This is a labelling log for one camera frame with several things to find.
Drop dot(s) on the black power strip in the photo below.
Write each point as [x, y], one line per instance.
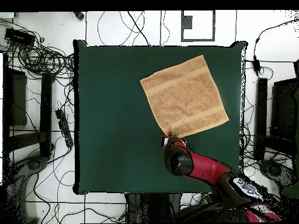
[64, 127]

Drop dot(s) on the black inline power adapter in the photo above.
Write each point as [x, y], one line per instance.
[257, 65]

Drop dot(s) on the black rectangular box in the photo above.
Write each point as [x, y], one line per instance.
[19, 36]

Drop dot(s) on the black stand frame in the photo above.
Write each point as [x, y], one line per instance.
[45, 112]
[261, 116]

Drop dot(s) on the dark green object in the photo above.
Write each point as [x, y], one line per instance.
[292, 191]

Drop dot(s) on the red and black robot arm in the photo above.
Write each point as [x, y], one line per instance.
[201, 165]

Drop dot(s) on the grey chair base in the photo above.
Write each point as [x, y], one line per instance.
[35, 164]
[275, 170]

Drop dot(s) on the grey floor frame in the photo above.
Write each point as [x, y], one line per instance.
[186, 22]

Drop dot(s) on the tan terry towel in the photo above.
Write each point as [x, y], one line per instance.
[184, 98]

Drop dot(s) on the small black object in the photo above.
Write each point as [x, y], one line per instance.
[79, 15]

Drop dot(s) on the dark green table cloth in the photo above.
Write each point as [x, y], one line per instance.
[112, 128]

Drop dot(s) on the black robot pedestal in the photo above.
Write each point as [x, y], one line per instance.
[151, 207]

